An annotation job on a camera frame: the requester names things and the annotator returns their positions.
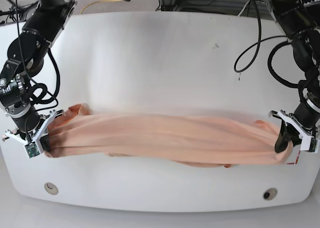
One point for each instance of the left table cable grommet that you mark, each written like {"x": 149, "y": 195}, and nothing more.
{"x": 51, "y": 188}

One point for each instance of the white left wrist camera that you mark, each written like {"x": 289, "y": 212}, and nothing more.
{"x": 310, "y": 144}

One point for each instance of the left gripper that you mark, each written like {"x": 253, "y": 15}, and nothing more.
{"x": 294, "y": 126}

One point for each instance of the right table cable grommet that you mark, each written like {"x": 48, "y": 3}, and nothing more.
{"x": 270, "y": 194}

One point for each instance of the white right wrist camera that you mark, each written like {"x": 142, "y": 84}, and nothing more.
{"x": 32, "y": 150}

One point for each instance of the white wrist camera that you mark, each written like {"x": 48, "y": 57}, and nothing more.
{"x": 32, "y": 150}
{"x": 310, "y": 144}

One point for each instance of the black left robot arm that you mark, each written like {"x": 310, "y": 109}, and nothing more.
{"x": 300, "y": 22}

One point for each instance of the black tripod stand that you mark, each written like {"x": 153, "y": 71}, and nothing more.
{"x": 16, "y": 12}

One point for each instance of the table cable grommet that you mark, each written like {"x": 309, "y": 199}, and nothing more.
{"x": 51, "y": 188}
{"x": 270, "y": 194}

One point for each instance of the peach T-shirt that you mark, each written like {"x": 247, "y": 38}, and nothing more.
{"x": 198, "y": 141}

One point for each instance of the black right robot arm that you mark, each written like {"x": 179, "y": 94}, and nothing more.
{"x": 25, "y": 101}

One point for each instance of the red tape rectangle marking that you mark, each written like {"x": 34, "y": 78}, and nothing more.
{"x": 293, "y": 158}

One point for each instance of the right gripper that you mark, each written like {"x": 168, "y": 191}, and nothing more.
{"x": 30, "y": 125}

